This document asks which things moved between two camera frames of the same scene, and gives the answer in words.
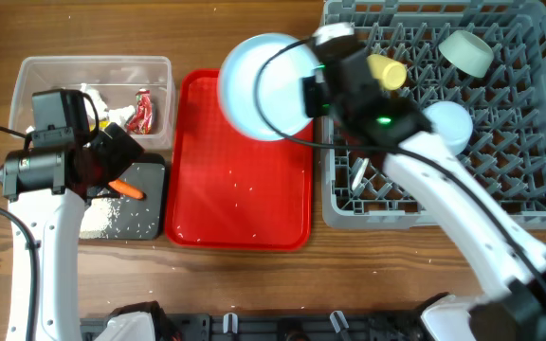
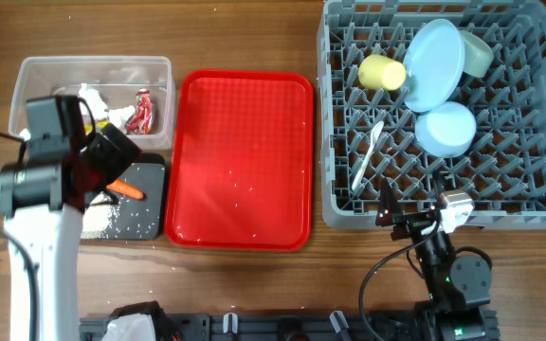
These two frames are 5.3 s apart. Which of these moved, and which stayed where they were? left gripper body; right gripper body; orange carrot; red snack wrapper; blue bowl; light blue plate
Moved: right gripper body; light blue plate
Stayed: blue bowl; left gripper body; orange carrot; red snack wrapper
